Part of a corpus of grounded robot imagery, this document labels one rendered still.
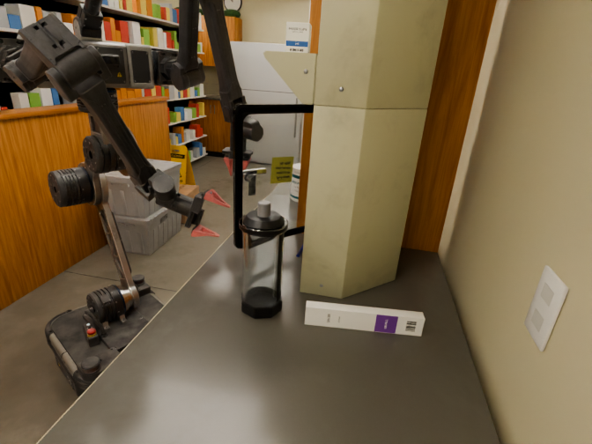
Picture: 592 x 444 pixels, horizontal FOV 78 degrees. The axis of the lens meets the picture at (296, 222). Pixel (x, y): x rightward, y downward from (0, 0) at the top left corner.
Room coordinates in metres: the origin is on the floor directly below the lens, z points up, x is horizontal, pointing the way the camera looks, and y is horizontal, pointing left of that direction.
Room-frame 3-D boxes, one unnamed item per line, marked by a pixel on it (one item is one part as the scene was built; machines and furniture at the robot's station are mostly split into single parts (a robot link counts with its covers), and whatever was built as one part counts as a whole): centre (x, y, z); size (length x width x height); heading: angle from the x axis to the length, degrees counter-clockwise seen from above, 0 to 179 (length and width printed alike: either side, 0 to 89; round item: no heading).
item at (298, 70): (0.99, 0.01, 1.46); 0.32 x 0.12 x 0.10; 169
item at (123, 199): (2.91, 1.29, 0.49); 0.60 x 0.42 x 0.33; 169
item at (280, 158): (1.03, 0.05, 1.19); 0.30 x 0.01 x 0.40; 128
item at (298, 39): (0.90, 0.02, 1.54); 0.05 x 0.05 x 0.06; 84
